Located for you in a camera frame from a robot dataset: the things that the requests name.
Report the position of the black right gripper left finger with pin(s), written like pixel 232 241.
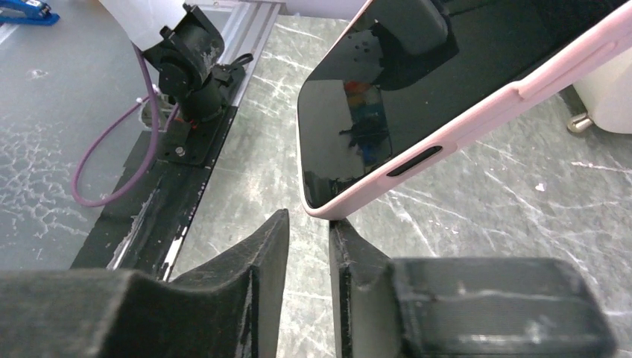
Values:
pixel 227 307

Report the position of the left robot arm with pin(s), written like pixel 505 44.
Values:
pixel 183 45

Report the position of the cream round cylinder box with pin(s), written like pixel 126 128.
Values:
pixel 606 96

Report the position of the blue tool on floor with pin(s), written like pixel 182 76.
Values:
pixel 27 12

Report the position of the phone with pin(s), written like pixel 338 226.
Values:
pixel 410 82

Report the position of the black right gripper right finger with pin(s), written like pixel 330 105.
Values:
pixel 460 306

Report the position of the aluminium frame rail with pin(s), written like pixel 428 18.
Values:
pixel 245 27

